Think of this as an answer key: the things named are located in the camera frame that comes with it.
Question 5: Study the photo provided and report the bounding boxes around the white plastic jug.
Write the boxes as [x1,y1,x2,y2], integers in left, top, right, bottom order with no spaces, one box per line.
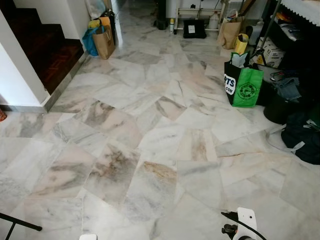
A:
[208,12,221,31]

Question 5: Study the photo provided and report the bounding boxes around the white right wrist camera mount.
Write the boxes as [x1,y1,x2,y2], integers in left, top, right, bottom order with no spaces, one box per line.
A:
[236,207,259,240]

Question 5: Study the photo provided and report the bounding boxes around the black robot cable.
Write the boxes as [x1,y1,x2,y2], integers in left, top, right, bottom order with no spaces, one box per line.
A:
[221,211,267,240]

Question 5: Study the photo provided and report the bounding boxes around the black printed tote bag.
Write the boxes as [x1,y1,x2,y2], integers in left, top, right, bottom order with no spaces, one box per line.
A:
[223,52,251,105]

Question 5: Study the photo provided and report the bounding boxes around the black backpack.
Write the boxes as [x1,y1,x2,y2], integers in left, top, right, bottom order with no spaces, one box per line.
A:
[281,111,320,166]

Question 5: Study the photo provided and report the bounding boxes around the green reusable shopping bag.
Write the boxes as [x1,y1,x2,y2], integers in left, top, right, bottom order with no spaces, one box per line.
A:
[232,66,264,108]

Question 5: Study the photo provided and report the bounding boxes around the dark wooden staircase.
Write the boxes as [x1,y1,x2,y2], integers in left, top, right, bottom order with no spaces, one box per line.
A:
[2,7,85,95]

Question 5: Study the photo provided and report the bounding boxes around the white metal rack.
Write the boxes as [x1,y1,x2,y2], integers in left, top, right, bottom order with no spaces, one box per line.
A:
[174,0,224,35]

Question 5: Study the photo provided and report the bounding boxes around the blue plastic bag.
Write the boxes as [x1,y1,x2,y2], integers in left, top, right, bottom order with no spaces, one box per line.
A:
[82,26,101,57]

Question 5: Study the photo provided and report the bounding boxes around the small black bag white label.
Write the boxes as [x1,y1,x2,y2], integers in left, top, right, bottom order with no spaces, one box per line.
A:
[183,19,207,40]

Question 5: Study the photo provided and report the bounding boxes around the tan paper bag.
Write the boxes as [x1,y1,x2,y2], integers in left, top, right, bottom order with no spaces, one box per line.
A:
[217,17,243,50]

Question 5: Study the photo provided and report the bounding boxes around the yellow rolled cylinder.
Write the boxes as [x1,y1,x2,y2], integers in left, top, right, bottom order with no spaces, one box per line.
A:
[234,33,250,55]

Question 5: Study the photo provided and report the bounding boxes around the black round bin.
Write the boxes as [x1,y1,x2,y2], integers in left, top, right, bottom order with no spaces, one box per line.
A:
[263,93,301,125]

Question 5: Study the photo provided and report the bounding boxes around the brown paper bag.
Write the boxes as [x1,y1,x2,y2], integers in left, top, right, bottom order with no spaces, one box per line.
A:
[92,24,116,60]

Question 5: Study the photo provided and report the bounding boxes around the white cardboard box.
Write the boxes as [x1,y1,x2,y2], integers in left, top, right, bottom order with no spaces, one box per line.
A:
[255,37,286,68]

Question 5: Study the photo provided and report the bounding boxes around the black tripod leg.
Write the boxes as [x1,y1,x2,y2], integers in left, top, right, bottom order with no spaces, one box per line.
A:
[0,212,43,240]

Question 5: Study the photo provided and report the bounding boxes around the grey folded cloth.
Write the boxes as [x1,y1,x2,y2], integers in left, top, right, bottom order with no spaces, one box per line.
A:
[274,76,302,102]

